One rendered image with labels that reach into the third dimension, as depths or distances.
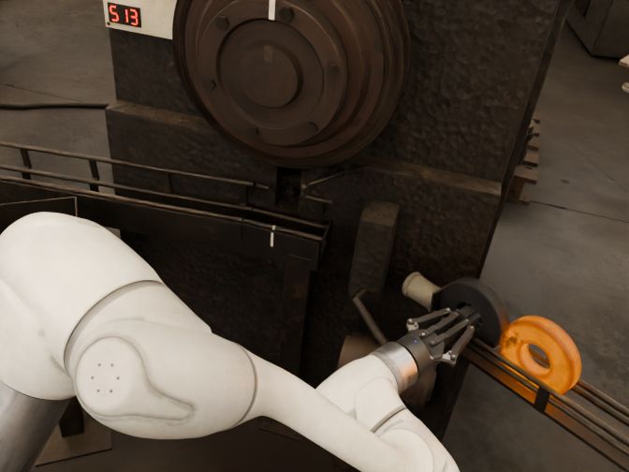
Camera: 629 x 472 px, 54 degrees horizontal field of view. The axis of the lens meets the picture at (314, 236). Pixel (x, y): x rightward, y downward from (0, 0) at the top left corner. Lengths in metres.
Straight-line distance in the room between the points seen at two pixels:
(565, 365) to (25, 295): 0.90
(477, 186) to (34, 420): 1.00
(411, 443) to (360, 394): 0.12
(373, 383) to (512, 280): 1.60
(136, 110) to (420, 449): 1.03
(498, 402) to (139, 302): 1.66
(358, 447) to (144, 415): 0.40
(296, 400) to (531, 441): 1.35
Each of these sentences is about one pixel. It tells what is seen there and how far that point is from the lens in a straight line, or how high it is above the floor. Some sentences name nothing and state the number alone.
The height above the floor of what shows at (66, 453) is 0.01.
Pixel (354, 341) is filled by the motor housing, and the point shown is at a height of 0.53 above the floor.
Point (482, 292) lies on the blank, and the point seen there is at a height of 0.78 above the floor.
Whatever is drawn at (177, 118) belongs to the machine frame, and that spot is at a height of 0.87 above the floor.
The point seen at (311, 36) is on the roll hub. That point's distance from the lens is 1.12.
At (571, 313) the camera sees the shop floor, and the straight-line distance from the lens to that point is 2.58.
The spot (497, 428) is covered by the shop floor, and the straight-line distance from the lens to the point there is 2.07.
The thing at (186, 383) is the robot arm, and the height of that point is 1.12.
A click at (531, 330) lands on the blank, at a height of 0.78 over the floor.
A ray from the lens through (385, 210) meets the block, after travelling 1.39.
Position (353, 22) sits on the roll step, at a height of 1.22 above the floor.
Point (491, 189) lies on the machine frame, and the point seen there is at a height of 0.87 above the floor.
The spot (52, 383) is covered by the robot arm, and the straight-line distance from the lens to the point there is 0.71.
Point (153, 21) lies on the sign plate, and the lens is 1.49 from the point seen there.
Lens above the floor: 1.56
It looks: 37 degrees down
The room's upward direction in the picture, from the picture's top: 6 degrees clockwise
